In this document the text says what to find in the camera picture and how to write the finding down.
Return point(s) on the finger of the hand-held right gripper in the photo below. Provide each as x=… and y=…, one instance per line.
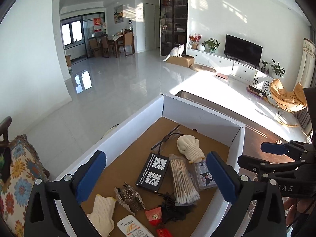
x=254, y=164
x=274, y=148

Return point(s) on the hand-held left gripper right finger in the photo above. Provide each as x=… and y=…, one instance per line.
x=219, y=175

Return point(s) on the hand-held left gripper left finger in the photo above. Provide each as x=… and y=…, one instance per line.
x=90, y=177

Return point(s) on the clear cartoon print plastic box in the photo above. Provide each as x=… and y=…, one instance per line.
x=205, y=176

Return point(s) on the bag of cotton swabs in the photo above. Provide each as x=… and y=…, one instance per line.
x=184, y=180

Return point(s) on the cream knit glove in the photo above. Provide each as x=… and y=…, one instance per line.
x=102, y=214
x=188, y=147

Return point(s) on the rhinestone bow hair clip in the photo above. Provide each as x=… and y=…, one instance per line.
x=129, y=197

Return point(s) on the black hair claw clip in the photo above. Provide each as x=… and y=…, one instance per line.
x=176, y=209

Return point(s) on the black printed cardboard box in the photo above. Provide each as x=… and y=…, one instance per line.
x=151, y=172

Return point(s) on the white cardboard box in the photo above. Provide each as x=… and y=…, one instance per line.
x=205, y=113

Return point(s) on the clear frame glasses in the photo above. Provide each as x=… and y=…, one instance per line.
x=163, y=142

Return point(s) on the white sunscreen bottle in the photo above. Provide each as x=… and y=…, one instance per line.
x=133, y=228

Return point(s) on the red snack packet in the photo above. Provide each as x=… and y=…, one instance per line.
x=153, y=216

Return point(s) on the person's right hand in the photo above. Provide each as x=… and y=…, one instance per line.
x=293, y=209

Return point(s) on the wooden chair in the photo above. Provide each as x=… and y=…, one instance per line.
x=305, y=122

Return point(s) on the orange lounge chair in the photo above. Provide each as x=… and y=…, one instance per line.
x=286, y=96

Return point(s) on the floral chair cushion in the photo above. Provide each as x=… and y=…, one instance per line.
x=17, y=177

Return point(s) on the broad leaf potted plant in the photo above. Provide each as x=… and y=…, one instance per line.
x=277, y=68

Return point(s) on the small potted plant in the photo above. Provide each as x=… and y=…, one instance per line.
x=264, y=66

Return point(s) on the pink flat book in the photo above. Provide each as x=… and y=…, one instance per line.
x=221, y=76

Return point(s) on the covered floor air conditioner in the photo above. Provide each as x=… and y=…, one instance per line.
x=308, y=64

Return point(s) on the white television cabinet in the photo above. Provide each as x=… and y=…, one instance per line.
x=222, y=63

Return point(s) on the black television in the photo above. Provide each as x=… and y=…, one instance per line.
x=243, y=49

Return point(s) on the beige floor cushion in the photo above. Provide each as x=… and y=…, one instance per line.
x=203, y=68

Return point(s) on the brown cardboard box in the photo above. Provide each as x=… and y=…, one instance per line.
x=181, y=61

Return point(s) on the bushy green potted plant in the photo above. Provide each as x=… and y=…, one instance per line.
x=211, y=45

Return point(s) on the white round vase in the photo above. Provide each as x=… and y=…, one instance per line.
x=201, y=47

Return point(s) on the white cat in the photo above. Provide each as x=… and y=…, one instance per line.
x=175, y=51

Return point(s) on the red flowers in vase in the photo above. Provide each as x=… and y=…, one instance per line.
x=195, y=40

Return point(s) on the dining table with chairs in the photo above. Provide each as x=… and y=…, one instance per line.
x=116, y=43

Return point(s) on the red door sign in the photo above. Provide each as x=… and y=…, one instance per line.
x=97, y=24

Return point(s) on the black glass display cabinet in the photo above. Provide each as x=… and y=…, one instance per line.
x=172, y=17

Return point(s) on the landscape wall painting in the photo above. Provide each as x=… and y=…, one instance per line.
x=118, y=14

